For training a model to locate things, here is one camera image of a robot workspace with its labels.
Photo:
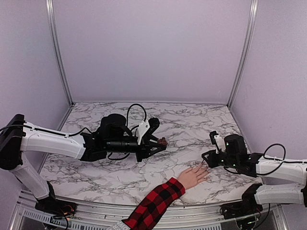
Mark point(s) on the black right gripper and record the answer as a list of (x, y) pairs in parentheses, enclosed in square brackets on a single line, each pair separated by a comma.
[(211, 162)]

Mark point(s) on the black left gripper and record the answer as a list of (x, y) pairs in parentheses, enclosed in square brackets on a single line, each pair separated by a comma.
[(145, 150)]

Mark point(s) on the red glitter nail polish bottle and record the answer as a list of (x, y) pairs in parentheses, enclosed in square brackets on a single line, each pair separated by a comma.
[(162, 141)]

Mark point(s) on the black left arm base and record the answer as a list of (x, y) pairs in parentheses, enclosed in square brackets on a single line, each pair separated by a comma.
[(55, 203)]

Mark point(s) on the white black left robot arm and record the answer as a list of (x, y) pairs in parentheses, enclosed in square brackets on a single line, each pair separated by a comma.
[(112, 136)]

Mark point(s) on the red black plaid sleeve forearm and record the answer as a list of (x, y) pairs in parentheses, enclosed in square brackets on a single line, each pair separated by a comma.
[(150, 210)]

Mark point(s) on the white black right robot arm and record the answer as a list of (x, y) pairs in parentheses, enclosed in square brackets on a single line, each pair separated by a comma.
[(231, 153)]

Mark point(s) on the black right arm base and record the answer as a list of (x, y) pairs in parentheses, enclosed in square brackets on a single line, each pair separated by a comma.
[(246, 206)]

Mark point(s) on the person's bare hand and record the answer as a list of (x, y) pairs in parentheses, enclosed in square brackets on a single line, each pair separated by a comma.
[(192, 177)]

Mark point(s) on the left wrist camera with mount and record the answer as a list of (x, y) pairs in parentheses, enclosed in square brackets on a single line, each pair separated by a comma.
[(146, 127)]

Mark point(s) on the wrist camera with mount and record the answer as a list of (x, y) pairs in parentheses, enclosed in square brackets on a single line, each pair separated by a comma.
[(146, 127), (218, 141)]

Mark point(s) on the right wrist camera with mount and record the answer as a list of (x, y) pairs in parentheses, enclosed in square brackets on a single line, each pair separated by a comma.
[(218, 141)]

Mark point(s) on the aluminium right rear frame post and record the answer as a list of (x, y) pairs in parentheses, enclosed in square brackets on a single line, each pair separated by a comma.
[(244, 54)]

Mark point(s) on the aluminium frame post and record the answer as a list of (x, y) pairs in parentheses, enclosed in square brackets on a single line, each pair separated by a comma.
[(244, 54), (56, 47)]

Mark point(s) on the aluminium left rear frame post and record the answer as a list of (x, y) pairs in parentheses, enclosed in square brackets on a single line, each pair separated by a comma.
[(56, 47)]

